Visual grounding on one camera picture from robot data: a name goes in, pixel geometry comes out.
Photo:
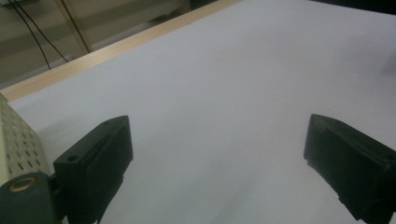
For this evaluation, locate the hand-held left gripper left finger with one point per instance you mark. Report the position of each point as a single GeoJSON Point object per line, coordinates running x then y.
{"type": "Point", "coordinates": [93, 168]}

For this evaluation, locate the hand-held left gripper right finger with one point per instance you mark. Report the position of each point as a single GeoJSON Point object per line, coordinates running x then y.
{"type": "Point", "coordinates": [355, 168]}

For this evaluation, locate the yellow plastic basket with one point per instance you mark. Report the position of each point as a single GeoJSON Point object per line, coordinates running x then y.
{"type": "Point", "coordinates": [18, 149]}

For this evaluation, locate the wooden table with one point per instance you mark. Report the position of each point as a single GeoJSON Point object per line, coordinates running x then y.
{"type": "Point", "coordinates": [109, 53]}

